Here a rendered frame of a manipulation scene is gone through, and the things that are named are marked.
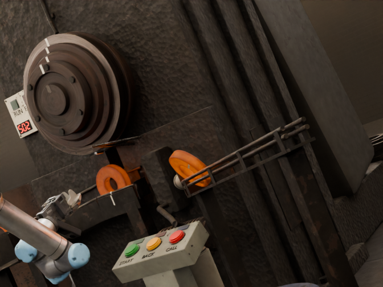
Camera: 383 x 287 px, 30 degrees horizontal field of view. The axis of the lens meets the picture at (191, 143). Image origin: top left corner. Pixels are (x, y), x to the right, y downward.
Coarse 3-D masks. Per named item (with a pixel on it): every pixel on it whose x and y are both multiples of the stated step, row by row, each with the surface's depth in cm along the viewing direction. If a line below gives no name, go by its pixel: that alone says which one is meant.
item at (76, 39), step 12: (60, 36) 268; (72, 36) 265; (84, 36) 268; (36, 48) 275; (84, 48) 263; (96, 48) 260; (108, 60) 260; (24, 72) 281; (108, 72) 260; (120, 72) 264; (24, 84) 283; (120, 84) 263; (24, 96) 284; (120, 96) 261; (120, 108) 262; (120, 120) 267; (108, 132) 267; (60, 144) 281
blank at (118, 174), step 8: (104, 168) 275; (112, 168) 272; (120, 168) 273; (96, 176) 278; (104, 176) 276; (112, 176) 273; (120, 176) 271; (128, 176) 273; (96, 184) 280; (104, 184) 277; (120, 184) 272; (128, 184) 272; (104, 192) 278
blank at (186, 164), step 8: (176, 152) 231; (184, 152) 229; (176, 160) 231; (184, 160) 227; (192, 160) 227; (176, 168) 237; (184, 168) 236; (192, 168) 228; (200, 168) 227; (184, 176) 239; (200, 176) 229; (200, 184) 236
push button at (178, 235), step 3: (177, 231) 174; (180, 231) 173; (174, 234) 174; (177, 234) 173; (180, 234) 172; (183, 234) 173; (171, 237) 173; (174, 237) 172; (177, 237) 172; (180, 237) 172; (171, 240) 173; (174, 240) 172; (177, 240) 172
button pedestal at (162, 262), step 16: (192, 224) 175; (144, 240) 184; (192, 240) 170; (144, 256) 176; (160, 256) 171; (176, 256) 169; (192, 256) 169; (128, 272) 178; (144, 272) 176; (160, 272) 174; (176, 272) 173
